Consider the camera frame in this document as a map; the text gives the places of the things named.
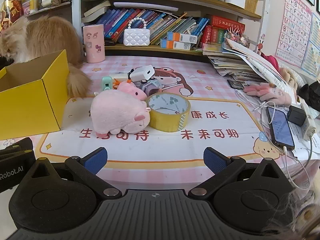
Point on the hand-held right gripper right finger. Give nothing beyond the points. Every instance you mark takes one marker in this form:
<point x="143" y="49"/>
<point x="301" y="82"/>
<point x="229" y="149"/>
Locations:
<point x="215" y="161"/>

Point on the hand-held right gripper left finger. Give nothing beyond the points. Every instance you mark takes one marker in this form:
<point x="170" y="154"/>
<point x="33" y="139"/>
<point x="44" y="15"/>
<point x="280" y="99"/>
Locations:
<point x="96" y="160"/>

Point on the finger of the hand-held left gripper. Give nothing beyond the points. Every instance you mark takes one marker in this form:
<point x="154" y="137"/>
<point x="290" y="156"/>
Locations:
<point x="17" y="146"/>

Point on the yellow cardboard box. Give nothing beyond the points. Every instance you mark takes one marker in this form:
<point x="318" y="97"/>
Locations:
<point x="25" y="105"/>

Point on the large pink plush pig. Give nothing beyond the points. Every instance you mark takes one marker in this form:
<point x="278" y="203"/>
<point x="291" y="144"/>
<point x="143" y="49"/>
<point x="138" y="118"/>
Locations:
<point x="115" y="110"/>

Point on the yellow tape roll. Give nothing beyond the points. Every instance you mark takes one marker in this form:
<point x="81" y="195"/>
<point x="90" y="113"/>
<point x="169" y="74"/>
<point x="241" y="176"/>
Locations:
<point x="162" y="123"/>

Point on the mint green small toy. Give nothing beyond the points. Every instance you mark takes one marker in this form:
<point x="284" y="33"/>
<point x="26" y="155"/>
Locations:
<point x="107" y="82"/>

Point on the small pink plush toy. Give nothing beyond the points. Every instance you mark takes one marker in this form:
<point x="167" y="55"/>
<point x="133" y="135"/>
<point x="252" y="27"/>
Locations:
<point x="130" y="88"/>

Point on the purple toy camera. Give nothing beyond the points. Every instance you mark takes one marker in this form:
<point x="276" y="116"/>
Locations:
<point x="150" y="88"/>

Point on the pink cartoon desk mat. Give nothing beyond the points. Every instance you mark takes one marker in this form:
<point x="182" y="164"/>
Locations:
<point x="150" y="152"/>

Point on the black smartphone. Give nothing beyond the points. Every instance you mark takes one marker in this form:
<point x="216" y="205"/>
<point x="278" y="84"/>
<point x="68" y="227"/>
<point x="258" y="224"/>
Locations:
<point x="280" y="127"/>

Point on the dark printed card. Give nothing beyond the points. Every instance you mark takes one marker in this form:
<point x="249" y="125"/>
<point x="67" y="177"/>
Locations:
<point x="236" y="84"/>

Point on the pink fuzzy glove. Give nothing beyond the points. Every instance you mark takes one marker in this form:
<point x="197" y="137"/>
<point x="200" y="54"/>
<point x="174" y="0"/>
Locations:
<point x="265" y="91"/>

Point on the black power adapter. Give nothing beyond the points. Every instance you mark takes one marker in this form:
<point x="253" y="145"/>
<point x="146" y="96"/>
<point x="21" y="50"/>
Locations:
<point x="296" y="116"/>

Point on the beige fuzzy cuff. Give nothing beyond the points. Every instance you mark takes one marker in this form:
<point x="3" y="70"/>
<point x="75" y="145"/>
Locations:
<point x="295" y="217"/>

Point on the white charger plug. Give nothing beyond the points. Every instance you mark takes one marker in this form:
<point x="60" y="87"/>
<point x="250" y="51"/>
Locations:
<point x="142" y="73"/>

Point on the white power strip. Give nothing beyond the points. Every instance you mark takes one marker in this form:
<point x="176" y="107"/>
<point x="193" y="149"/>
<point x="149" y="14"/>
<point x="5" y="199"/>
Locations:
<point x="308" y="127"/>

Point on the stack of papers and magazines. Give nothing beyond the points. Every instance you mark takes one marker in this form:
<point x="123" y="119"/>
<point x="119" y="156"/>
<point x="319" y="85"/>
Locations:
<point x="260" y="65"/>

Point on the fluffy ginger cat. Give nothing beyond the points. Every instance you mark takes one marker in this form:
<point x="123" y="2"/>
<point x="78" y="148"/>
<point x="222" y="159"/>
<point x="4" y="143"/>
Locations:
<point x="45" y="40"/>

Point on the pink sticker tumbler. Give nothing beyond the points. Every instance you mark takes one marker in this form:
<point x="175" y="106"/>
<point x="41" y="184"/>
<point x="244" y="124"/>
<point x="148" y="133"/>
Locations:
<point x="93" y="45"/>

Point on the black cloth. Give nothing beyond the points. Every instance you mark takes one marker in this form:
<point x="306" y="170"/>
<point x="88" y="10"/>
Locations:
<point x="311" y="95"/>

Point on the red book set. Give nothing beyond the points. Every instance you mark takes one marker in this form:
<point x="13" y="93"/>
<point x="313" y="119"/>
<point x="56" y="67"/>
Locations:
<point x="212" y="36"/>

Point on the glittery hair ornament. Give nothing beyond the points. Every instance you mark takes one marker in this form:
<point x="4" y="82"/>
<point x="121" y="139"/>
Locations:
<point x="237" y="37"/>

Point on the white quilted pearl handbag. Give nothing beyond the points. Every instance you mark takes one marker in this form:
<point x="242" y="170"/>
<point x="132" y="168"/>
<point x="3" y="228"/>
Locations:
<point x="137" y="37"/>

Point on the red gold foil decoration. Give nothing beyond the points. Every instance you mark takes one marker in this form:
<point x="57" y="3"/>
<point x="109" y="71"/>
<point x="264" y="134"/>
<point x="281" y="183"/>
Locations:
<point x="13" y="7"/>

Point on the red boxed dictionary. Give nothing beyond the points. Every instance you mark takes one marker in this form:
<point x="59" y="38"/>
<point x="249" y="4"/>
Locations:
<point x="226" y="22"/>

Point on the white bottle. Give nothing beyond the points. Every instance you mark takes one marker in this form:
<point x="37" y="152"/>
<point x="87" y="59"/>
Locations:
<point x="34" y="3"/>

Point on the stack of thick books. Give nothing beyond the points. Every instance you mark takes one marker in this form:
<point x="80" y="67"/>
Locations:
<point x="96" y="11"/>

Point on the row of colourful books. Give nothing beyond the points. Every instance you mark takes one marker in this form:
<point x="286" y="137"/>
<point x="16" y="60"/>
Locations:
<point x="160" y="22"/>

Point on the white flat board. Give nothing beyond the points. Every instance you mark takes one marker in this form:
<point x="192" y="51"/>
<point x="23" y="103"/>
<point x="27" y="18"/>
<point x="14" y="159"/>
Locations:
<point x="145" y="6"/>

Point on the colourful wall chart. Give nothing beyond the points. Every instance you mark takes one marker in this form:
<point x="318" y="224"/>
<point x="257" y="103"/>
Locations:
<point x="312" y="47"/>

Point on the alphabet wall poster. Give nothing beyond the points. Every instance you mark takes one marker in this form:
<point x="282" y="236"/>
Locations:
<point x="293" y="27"/>

